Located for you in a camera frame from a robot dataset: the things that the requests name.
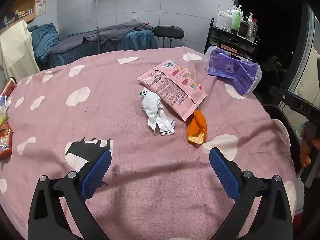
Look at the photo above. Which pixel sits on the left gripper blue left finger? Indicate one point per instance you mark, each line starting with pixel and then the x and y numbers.
pixel 92 179

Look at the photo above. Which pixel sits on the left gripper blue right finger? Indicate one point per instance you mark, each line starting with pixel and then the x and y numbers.
pixel 227 173

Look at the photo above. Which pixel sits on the orange peel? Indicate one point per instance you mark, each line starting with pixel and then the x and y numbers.
pixel 197 129

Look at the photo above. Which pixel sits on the purple plastic package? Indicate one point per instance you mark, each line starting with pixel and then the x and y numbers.
pixel 243 74

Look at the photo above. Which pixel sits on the white paper wrapper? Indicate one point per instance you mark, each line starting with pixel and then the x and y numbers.
pixel 154 110

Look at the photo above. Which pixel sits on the pink snack bag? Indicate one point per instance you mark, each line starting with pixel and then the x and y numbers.
pixel 174 85

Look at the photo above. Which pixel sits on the person hand orange glove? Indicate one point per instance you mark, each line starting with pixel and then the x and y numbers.
pixel 305 159

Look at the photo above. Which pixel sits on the pink cow-print bed cover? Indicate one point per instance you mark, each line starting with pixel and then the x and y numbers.
pixel 158 186

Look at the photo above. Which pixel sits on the red snack packet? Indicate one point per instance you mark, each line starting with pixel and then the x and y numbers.
pixel 6 140

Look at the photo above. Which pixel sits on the clear ribbed bottle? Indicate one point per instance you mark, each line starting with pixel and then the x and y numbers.
pixel 252 29

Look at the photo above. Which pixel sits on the green lotion bottle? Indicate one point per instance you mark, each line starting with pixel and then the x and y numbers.
pixel 237 17

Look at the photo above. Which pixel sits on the massage bed with blue cover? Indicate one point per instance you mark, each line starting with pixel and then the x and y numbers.
pixel 136 40

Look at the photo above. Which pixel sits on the cream cloth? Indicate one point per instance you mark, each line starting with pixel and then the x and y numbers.
pixel 17 54

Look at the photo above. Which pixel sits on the grey towel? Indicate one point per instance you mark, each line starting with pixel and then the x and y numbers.
pixel 113 33

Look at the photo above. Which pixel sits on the pile of blue towels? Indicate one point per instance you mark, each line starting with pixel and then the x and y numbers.
pixel 44 38

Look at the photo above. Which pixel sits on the black chair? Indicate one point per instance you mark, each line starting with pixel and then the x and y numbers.
pixel 168 31

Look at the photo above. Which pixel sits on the black wire shelf cart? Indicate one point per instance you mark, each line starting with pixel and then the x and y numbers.
pixel 230 42

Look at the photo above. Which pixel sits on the wooden wall shelves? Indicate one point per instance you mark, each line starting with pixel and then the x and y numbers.
pixel 17 11

